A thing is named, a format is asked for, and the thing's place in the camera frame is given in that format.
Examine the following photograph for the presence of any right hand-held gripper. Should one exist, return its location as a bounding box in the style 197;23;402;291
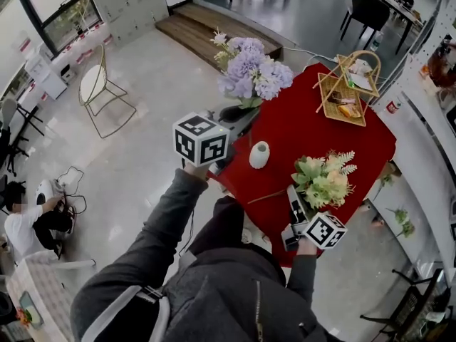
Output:
281;185;348;253

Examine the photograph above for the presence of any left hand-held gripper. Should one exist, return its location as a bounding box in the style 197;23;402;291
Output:
172;105;261;175

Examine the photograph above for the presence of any white ceramic vase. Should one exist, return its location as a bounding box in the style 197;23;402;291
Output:
249;140;271;170

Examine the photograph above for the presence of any green and yellow flowers bunch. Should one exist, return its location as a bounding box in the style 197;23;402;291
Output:
247;150;358;212

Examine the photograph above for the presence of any purple flowers bunch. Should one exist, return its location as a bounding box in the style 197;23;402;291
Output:
209;26;295;110

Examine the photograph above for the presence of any person's right forearm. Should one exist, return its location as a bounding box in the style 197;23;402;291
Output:
286;242;318;315

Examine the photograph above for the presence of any person's left forearm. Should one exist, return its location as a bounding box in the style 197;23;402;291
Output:
141;162;210;261

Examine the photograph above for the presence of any red tablecloth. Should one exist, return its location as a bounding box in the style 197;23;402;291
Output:
209;62;398;269

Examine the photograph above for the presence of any wooden step platform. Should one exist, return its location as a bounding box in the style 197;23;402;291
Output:
154;2;284;73

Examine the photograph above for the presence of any person's dark trouser leg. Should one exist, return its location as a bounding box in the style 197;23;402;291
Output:
187;195;247;259

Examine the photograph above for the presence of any flat wicker tray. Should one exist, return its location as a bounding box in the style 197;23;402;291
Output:
313;71;368;128

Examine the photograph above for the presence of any white counter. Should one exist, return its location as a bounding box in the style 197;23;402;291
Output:
367;90;456;276

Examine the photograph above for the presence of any person's gray jacket torso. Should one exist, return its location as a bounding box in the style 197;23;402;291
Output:
70;222;345;342

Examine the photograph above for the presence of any black metal chair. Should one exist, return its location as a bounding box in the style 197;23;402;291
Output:
358;266;456;342

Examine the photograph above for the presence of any red label bottle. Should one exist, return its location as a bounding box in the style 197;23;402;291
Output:
385;97;404;115

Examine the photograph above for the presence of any clear water bottle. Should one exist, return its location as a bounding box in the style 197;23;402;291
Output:
369;31;385;53

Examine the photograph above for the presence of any gray locker cabinet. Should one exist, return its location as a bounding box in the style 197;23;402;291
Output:
83;0;170;46

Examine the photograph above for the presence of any black dining chair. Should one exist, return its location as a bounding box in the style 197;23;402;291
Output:
339;0;391;43

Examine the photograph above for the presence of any white water dispenser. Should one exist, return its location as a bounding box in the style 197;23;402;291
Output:
24;51;69;101

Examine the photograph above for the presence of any wooden dining table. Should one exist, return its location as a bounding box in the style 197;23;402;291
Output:
380;0;425;55

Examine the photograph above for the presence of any white round appliance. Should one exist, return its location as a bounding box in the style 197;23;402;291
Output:
34;178;66;207

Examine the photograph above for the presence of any black framed window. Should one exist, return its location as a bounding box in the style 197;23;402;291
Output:
11;0;101;56

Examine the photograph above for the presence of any black office chair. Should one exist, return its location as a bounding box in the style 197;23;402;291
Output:
0;97;46;178

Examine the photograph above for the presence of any table with patterned cloth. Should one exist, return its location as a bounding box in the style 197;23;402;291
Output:
4;250;98;342

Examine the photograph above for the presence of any white floor cable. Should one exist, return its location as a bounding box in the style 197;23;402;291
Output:
280;43;339;64

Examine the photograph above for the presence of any wicker basket with handle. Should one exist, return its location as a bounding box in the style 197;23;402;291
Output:
336;50;382;100

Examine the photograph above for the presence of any gold wire chair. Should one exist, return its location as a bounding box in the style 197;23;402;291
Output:
78;43;138;140

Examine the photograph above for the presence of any black floor cable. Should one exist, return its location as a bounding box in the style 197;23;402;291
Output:
56;165;88;227

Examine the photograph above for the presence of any white harness strap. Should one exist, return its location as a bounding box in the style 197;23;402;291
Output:
80;284;172;342

